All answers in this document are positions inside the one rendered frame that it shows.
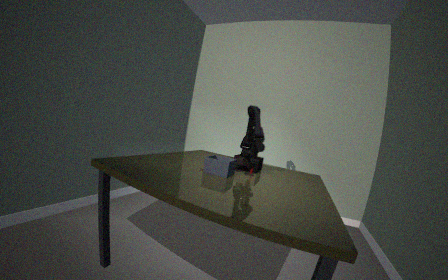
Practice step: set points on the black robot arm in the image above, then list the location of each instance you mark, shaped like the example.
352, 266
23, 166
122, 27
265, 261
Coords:
254, 137

